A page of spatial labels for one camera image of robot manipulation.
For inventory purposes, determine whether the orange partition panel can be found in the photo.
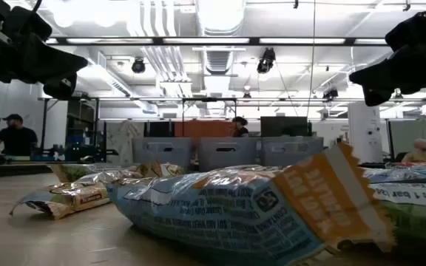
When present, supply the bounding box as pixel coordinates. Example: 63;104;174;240
174;120;240;138

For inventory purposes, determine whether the black overhead frame beam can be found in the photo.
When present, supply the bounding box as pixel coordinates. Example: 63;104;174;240
44;35;393;47

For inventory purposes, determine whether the white fabric cover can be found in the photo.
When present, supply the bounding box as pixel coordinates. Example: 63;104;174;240
105;120;146;166

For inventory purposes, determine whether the black ceiling spotlight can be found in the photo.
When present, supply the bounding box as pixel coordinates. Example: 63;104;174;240
131;56;146;74
256;47;277;75
322;87;339;101

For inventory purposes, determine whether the person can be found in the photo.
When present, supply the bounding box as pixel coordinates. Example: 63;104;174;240
230;116;251;138
0;113;39;157
401;138;426;164

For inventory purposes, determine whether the light blue orange granola bar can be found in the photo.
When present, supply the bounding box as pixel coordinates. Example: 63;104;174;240
105;142;397;266
138;160;186;179

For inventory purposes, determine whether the yellow light blue granola bar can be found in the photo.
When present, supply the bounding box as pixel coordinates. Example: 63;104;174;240
8;168;144;221

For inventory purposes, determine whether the green partition wall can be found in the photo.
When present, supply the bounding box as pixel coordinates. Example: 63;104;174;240
388;120;426;156

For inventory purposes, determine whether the black metal rack frame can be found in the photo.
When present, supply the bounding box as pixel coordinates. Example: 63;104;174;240
38;96;101;163

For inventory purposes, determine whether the white ceiling air duct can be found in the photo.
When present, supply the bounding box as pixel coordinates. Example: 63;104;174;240
194;0;247;38

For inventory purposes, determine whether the silver bar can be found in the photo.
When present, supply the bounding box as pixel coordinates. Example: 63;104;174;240
48;162;140;183

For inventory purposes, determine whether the grey translucent plastic bin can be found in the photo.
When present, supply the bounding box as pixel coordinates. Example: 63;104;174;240
197;137;257;172
260;136;325;168
131;137;194;174

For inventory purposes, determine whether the white room pillar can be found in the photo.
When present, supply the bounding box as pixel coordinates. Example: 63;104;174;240
348;101;384;163

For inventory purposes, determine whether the thin hanging black cable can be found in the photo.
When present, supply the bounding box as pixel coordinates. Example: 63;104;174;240
306;0;317;119

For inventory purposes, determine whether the black computer monitor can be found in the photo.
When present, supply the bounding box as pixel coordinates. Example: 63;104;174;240
260;116;309;138

